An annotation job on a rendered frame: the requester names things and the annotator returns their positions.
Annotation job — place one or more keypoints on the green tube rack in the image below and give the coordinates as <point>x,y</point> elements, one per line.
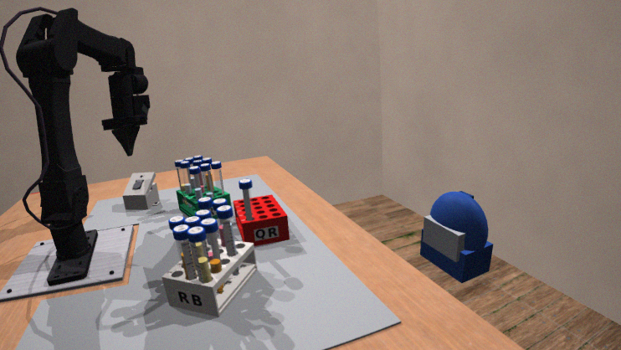
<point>191,198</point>

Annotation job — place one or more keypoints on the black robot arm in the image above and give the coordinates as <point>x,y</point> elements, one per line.
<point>64,189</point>

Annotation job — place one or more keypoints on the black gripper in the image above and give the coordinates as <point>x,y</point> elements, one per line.
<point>122,111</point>

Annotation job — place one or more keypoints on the grey bench mat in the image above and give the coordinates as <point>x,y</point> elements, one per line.
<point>302,297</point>

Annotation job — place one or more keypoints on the white test tube rack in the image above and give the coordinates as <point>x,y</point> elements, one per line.
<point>196,296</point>

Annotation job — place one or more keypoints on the red tube rack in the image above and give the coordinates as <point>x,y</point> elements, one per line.
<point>270,222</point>

